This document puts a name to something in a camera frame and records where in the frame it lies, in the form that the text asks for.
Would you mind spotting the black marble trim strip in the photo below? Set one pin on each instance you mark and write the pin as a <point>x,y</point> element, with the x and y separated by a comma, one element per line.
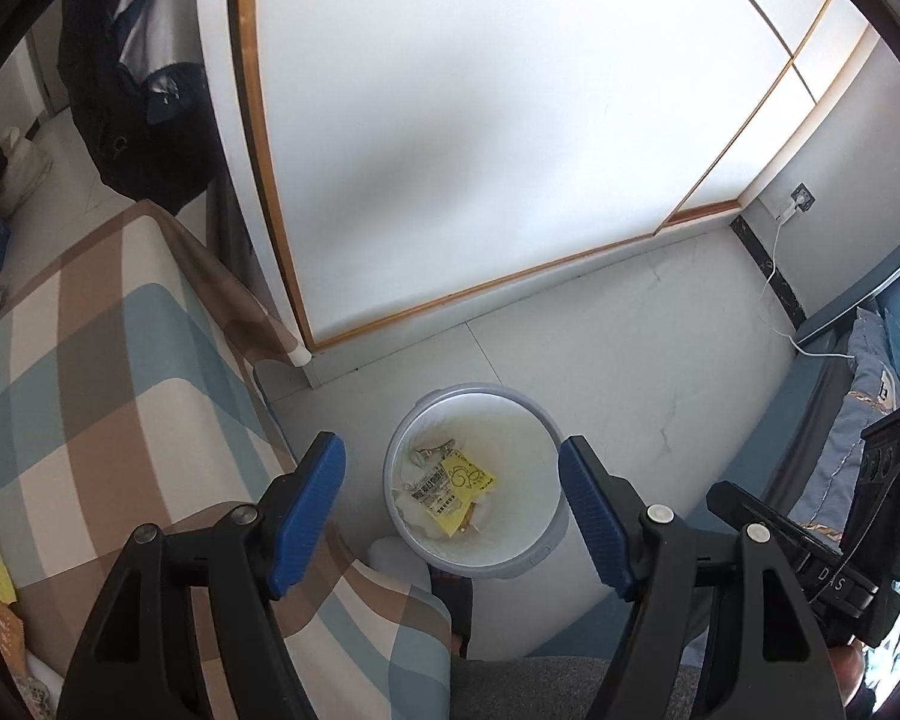
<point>765,266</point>

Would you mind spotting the person's black slipper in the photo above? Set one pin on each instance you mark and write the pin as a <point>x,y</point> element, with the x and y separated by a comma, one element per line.
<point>454,607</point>

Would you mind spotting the blue bed frame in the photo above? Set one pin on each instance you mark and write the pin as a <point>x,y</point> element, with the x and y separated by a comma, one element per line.
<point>787,405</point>

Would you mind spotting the blue patterned pillow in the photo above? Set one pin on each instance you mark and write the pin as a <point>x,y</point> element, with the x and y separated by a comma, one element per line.
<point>847,420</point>

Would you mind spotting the white wardrobe with wooden trim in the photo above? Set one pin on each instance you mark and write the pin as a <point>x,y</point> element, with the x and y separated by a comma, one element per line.
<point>457,112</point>

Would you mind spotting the crumpled white tissue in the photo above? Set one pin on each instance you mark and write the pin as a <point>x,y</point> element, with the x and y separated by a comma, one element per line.
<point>409,511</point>

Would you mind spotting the dark hanging jacket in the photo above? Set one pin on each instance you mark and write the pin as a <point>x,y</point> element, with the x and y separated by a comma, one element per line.
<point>142,135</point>

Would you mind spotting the white cloth bag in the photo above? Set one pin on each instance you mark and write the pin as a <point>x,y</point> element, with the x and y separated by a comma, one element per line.
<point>22,169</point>

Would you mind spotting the white charger plug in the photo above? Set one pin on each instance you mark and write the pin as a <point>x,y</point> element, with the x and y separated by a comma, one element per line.
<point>787,210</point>

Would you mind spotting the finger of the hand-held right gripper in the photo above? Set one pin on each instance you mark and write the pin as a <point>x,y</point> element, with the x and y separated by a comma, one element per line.
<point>742,502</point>

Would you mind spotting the plaid bed blanket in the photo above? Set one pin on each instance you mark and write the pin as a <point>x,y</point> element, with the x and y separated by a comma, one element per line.
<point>105,360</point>

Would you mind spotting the round grey waste bin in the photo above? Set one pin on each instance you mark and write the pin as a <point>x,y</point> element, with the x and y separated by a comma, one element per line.
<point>525,495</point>

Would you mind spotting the yellow printed packet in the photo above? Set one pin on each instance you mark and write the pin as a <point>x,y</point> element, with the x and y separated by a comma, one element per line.
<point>450,484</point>

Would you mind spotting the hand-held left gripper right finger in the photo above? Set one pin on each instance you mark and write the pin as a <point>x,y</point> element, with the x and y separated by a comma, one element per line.
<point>592,517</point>

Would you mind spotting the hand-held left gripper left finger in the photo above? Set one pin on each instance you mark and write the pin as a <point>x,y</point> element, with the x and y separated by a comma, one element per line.
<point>307,510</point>

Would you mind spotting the wall socket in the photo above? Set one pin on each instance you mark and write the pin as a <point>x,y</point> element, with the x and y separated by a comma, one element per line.
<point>804,196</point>

